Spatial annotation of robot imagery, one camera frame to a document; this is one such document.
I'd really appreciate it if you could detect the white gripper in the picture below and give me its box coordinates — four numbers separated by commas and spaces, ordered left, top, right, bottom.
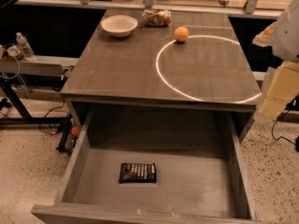
252, 0, 299, 119

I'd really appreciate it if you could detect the black rxbar chocolate wrapper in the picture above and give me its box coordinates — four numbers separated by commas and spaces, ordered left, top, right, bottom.
119, 163, 157, 184

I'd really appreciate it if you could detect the open grey top drawer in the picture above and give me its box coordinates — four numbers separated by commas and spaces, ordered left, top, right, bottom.
31, 105, 259, 224

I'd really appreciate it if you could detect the grey metal railing shelf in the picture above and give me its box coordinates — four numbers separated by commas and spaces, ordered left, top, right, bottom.
13, 0, 299, 21

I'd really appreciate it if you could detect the orange fruit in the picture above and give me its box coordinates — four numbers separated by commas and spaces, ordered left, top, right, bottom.
174, 26, 189, 42

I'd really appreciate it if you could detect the snack bag of nuts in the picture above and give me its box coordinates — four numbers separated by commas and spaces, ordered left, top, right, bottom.
143, 9, 171, 27

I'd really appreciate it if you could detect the white bowl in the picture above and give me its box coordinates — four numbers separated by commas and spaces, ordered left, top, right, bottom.
101, 15, 138, 38

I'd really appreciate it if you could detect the small red ball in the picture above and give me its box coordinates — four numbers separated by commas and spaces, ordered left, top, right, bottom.
71, 126, 79, 137

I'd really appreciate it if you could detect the black metal side table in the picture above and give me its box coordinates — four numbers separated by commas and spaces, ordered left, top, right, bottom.
0, 56, 78, 125

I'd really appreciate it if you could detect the clear plastic water bottle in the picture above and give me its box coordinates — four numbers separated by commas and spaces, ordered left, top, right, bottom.
16, 32, 36, 61

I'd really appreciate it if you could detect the black floor cable right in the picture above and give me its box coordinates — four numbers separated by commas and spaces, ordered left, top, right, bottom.
270, 98, 299, 152

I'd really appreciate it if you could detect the black floor cable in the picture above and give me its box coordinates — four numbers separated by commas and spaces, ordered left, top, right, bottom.
36, 98, 71, 137
270, 98, 299, 152

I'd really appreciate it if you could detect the black floor cable left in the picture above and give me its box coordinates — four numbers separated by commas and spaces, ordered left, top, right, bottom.
36, 98, 71, 137

